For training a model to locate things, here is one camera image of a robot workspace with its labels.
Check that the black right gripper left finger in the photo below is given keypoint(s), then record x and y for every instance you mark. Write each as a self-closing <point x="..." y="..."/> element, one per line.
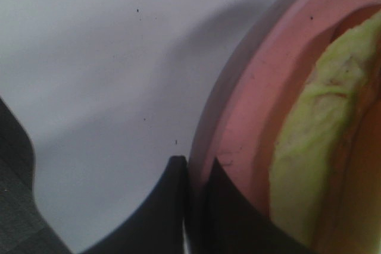
<point x="157" y="225"/>

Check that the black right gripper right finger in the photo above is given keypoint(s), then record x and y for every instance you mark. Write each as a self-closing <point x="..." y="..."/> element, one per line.
<point x="227" y="223"/>

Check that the white bread sandwich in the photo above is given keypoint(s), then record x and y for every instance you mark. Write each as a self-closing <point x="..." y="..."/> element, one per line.
<point x="316" y="134"/>

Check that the pink round plate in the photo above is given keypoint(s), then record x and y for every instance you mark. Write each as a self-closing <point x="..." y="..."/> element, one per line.
<point x="256" y="89"/>

